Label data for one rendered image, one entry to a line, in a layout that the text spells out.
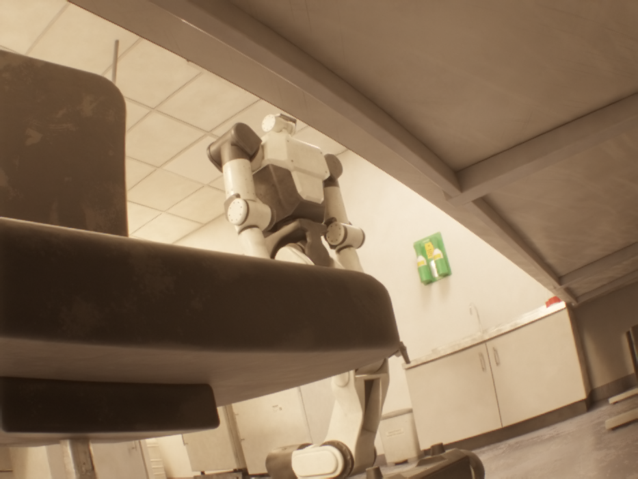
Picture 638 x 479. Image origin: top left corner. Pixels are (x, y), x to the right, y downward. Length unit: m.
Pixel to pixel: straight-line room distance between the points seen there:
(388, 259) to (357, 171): 0.81
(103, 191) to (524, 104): 0.62
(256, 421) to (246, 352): 3.91
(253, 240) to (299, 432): 2.52
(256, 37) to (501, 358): 3.06
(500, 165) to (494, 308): 3.19
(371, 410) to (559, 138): 1.08
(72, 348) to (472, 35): 0.52
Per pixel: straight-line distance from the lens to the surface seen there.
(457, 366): 3.48
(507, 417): 3.41
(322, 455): 1.63
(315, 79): 0.55
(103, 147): 0.80
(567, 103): 0.84
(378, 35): 0.57
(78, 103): 0.83
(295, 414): 3.96
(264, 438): 4.16
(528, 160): 0.89
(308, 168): 1.83
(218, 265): 0.28
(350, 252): 1.93
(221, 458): 4.56
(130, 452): 2.82
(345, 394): 1.56
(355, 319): 0.34
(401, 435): 4.03
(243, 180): 1.69
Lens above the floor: 0.37
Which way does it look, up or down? 20 degrees up
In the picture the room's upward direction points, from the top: 13 degrees counter-clockwise
